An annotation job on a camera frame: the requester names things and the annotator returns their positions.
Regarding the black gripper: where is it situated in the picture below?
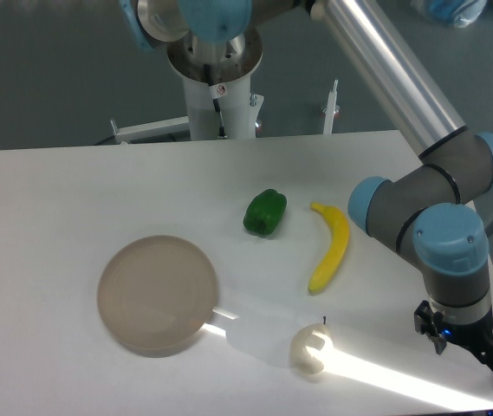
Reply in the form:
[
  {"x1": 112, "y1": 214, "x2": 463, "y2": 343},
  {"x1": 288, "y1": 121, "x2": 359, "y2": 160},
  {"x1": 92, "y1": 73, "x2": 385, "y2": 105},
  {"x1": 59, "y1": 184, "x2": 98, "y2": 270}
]
[{"x1": 414, "y1": 300, "x2": 493, "y2": 374}]

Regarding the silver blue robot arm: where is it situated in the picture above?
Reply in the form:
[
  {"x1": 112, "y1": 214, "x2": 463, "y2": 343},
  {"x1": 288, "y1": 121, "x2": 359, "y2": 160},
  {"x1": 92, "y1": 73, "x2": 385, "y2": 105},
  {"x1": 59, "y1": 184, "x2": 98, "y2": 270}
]
[{"x1": 120, "y1": 1, "x2": 493, "y2": 374}]

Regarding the yellow banana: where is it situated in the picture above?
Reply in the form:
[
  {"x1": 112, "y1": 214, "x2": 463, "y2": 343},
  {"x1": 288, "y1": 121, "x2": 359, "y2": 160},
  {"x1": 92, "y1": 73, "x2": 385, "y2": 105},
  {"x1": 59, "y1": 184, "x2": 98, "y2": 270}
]
[{"x1": 308, "y1": 202, "x2": 350, "y2": 295}]

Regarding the white apple shaped object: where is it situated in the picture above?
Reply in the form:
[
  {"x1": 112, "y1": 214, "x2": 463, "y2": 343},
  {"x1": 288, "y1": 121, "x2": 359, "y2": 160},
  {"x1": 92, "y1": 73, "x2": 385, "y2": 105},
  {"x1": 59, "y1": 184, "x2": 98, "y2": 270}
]
[{"x1": 289, "y1": 323, "x2": 334, "y2": 375}]

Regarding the green bell pepper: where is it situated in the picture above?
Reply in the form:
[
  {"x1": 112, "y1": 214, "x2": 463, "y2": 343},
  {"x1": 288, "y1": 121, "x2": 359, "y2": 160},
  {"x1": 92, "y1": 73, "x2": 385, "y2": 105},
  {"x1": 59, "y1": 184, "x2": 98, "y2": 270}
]
[{"x1": 243, "y1": 189, "x2": 288, "y2": 237}]

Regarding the brown round plate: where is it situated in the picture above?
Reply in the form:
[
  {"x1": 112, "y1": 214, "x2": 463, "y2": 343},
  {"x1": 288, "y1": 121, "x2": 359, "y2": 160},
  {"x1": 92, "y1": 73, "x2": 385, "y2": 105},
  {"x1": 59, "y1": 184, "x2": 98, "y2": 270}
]
[{"x1": 96, "y1": 236, "x2": 218, "y2": 357}]

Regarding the blue plastic bag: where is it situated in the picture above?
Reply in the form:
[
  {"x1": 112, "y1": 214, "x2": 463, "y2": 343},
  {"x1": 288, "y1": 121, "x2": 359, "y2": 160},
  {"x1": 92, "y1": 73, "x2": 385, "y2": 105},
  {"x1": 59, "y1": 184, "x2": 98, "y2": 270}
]
[{"x1": 410, "y1": 0, "x2": 493, "y2": 29}]

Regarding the white right frame bar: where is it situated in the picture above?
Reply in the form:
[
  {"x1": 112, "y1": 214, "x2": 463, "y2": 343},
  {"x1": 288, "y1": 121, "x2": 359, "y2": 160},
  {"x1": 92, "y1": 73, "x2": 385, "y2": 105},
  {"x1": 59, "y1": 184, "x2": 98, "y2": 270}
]
[{"x1": 322, "y1": 79, "x2": 340, "y2": 134}]

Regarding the white frame bar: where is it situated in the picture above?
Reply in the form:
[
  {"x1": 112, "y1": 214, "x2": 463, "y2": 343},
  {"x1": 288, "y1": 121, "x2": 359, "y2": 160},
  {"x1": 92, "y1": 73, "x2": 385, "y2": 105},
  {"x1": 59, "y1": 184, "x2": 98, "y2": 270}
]
[
  {"x1": 322, "y1": 79, "x2": 340, "y2": 134},
  {"x1": 110, "y1": 116, "x2": 189, "y2": 144}
]

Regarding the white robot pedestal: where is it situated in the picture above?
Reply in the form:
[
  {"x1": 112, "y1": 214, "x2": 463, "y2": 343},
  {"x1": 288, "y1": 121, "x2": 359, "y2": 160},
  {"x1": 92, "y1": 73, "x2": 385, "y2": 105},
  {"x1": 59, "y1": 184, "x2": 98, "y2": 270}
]
[{"x1": 183, "y1": 75, "x2": 264, "y2": 141}]

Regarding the white left frame bar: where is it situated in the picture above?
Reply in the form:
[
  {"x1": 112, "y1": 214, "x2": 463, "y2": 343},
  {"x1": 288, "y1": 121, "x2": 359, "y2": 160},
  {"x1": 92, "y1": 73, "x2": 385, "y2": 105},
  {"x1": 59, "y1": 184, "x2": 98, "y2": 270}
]
[{"x1": 110, "y1": 116, "x2": 189, "y2": 144}]

